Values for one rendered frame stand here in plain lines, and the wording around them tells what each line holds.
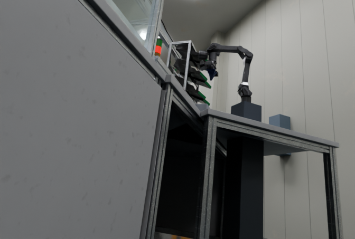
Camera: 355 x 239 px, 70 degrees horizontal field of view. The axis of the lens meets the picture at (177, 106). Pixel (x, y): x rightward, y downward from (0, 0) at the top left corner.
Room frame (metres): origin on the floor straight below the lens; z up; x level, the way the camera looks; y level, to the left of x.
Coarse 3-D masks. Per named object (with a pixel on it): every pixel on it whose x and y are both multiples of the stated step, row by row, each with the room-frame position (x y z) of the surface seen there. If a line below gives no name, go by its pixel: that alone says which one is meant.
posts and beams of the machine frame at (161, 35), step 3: (159, 33) 2.34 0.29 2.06; (162, 33) 2.36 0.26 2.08; (159, 36) 2.39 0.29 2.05; (162, 36) 2.38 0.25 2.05; (165, 36) 2.43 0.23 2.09; (162, 39) 2.43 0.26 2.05; (165, 39) 2.44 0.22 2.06; (162, 42) 2.49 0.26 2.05; (165, 42) 2.49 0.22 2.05; (168, 42) 2.52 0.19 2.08; (165, 45) 2.55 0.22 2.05; (168, 45) 2.54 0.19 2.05; (168, 48) 2.60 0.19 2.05; (171, 54) 2.74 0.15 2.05; (174, 54) 2.73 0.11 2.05; (174, 75) 3.34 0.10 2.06; (189, 81) 3.32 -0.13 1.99
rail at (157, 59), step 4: (156, 56) 0.87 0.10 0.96; (156, 60) 0.87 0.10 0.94; (160, 60) 0.89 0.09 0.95; (160, 64) 0.90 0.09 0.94; (164, 64) 0.93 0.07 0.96; (164, 68) 0.94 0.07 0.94; (168, 68) 0.97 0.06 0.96; (168, 72) 0.97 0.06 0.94; (176, 80) 1.07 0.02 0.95; (180, 84) 1.12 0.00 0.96; (192, 100) 1.31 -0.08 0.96
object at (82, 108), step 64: (0, 0) 0.30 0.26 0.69; (64, 0) 0.39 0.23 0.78; (0, 64) 0.33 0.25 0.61; (64, 64) 0.42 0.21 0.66; (128, 64) 0.61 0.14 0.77; (0, 128) 0.36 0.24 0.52; (64, 128) 0.46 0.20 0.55; (128, 128) 0.66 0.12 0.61; (0, 192) 0.38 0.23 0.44; (64, 192) 0.50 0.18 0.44; (128, 192) 0.71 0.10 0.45
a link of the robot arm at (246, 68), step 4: (244, 56) 1.56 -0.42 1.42; (252, 56) 1.53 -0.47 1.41; (244, 60) 1.57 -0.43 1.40; (248, 60) 1.54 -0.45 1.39; (244, 64) 1.57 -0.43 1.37; (248, 64) 1.55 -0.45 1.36; (244, 68) 1.56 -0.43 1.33; (248, 68) 1.55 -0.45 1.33; (244, 72) 1.55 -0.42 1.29; (248, 72) 1.55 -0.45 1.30; (244, 76) 1.55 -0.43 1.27; (248, 76) 1.55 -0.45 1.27; (244, 80) 1.55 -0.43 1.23; (240, 84) 1.54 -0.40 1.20; (244, 84) 1.54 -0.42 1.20; (240, 88) 1.54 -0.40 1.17; (248, 88) 1.53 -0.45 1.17; (240, 92) 1.56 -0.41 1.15
